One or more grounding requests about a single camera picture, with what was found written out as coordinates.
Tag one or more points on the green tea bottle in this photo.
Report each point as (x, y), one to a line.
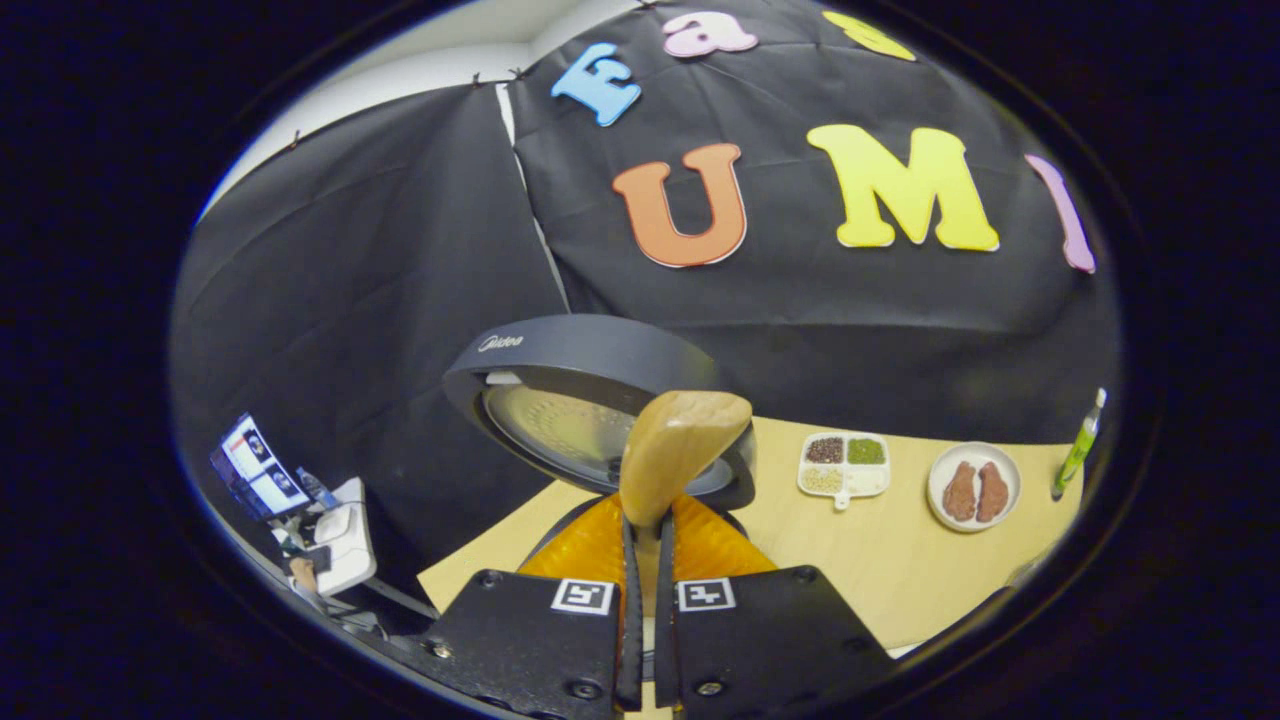
(1080, 450)

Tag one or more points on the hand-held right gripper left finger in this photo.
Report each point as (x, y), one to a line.
(530, 650)

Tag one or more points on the small clear bottle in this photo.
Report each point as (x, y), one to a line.
(317, 488)

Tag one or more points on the wooden spoon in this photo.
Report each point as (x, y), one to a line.
(680, 440)

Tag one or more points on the computer monitor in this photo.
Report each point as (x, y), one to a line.
(260, 468)

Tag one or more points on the black backdrop cloth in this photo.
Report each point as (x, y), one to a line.
(350, 250)

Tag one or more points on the dark grey rice cooker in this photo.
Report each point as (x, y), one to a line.
(580, 355)

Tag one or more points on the brown meat piece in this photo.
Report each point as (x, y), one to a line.
(993, 492)
(960, 492)

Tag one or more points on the white box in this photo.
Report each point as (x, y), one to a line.
(348, 545)

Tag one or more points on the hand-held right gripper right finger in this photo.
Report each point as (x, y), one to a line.
(770, 650)

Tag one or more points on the white divided bean dish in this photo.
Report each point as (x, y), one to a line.
(845, 470)

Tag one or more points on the white round plate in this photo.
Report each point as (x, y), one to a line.
(975, 450)

